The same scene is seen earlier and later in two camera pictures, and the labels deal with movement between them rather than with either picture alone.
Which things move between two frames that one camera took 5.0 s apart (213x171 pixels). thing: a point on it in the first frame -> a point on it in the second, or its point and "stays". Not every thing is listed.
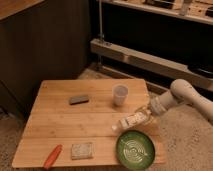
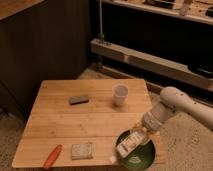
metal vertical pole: (100, 35) stays
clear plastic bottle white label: (141, 117) -> (132, 142)
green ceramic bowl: (135, 149) stays
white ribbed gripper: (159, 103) -> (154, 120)
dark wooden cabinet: (40, 40) stays
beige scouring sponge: (81, 151) stays
